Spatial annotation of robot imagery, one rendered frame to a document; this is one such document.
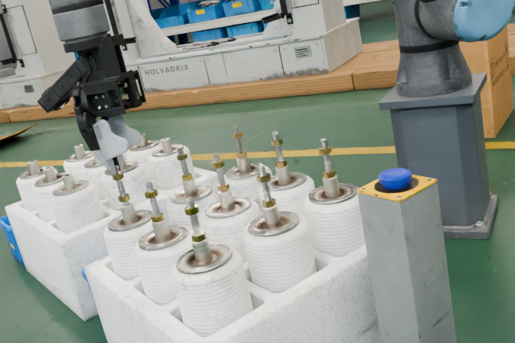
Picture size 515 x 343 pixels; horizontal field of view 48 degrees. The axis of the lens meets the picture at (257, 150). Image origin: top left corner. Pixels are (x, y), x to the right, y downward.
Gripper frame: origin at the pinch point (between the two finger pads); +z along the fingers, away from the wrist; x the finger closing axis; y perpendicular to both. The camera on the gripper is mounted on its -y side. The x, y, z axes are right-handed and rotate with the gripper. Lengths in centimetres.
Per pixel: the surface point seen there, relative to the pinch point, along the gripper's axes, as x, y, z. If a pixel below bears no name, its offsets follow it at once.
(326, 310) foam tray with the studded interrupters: -9.1, 33.0, 21.5
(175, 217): 4.9, 6.2, 12.1
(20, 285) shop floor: 24, -51, 35
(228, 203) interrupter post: 1.4, 17.8, 8.8
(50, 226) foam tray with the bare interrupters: 16.6, -29.8, 17.1
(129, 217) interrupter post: -0.9, 1.3, 8.9
